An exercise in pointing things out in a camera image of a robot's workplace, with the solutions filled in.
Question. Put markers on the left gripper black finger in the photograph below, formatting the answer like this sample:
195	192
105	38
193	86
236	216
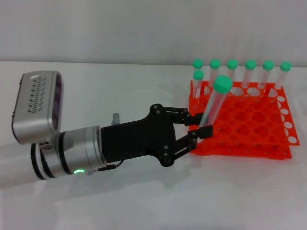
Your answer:
204	133
182	116

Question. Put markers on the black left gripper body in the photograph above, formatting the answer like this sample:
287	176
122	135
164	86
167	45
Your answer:
139	139

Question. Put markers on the green-capped clear test tube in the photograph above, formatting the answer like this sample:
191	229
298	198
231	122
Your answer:
198	74
268	65
232	64
223	83
250	64
285	66
197	63
215	63

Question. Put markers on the left robot arm silver white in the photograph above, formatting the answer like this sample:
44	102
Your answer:
76	148

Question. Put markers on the orange plastic test tube rack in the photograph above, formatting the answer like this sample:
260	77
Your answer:
251	119

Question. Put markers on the silver plug on left gripper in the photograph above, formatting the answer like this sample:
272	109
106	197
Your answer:
115	118

